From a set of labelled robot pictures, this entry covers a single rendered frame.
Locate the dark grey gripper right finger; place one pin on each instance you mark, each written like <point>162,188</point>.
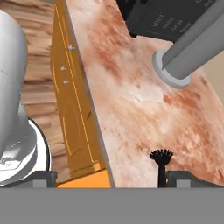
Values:
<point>175,175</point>

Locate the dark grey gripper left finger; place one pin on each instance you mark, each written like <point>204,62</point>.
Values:
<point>48,176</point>

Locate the orange drawer front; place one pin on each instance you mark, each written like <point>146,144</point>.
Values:
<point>87,180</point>

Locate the orange cupboard run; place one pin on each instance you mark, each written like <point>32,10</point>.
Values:
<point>71,116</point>

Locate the small silver cupboard knob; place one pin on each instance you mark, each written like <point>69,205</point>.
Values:
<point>71,47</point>
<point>63,68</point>
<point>66,82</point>

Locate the dark grey vented appliance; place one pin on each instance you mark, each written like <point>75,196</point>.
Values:
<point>163,20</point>

